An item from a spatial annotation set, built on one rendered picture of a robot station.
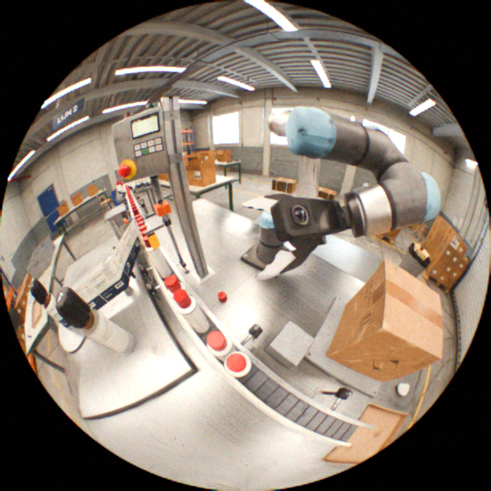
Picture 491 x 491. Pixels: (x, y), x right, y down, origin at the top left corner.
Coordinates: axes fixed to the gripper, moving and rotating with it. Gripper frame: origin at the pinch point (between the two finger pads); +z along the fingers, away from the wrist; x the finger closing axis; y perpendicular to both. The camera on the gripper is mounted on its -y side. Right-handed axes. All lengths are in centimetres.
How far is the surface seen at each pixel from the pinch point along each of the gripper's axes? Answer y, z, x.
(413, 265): 197, -127, -60
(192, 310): -6.3, 13.8, -13.1
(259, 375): 2.6, 5.4, -36.6
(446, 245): 248, -247, -57
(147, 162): -14.0, 17.3, 25.8
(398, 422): 9, -51, -82
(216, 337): -8.5, 3.7, -16.1
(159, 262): -2.8, 40.7, 0.6
